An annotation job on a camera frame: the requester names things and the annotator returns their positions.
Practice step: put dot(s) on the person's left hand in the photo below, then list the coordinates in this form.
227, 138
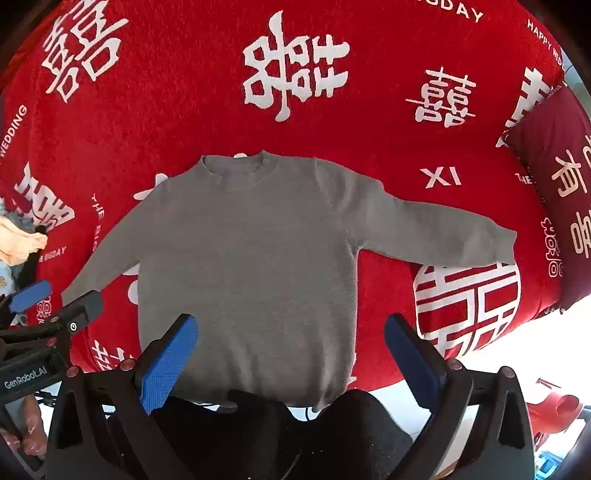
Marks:
34, 441

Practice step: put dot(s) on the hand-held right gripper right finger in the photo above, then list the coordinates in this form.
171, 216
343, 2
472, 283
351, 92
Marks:
411, 364

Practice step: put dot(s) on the person's black pants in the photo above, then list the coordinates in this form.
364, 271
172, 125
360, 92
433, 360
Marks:
360, 438

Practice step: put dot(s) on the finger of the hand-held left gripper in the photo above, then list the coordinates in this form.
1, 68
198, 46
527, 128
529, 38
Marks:
81, 310
30, 295

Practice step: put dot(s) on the light blue cloth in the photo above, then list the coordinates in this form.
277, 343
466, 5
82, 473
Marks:
5, 279

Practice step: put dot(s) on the red printed blanket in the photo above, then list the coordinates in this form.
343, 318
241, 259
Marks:
184, 92

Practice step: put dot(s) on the grey knit sweater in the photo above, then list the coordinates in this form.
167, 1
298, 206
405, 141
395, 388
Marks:
249, 277

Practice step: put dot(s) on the dark red printed pillow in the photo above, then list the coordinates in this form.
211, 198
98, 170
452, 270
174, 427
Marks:
554, 161

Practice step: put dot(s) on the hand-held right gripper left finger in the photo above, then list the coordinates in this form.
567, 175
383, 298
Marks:
168, 364

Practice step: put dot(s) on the red plastic stool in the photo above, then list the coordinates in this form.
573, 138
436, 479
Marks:
554, 408

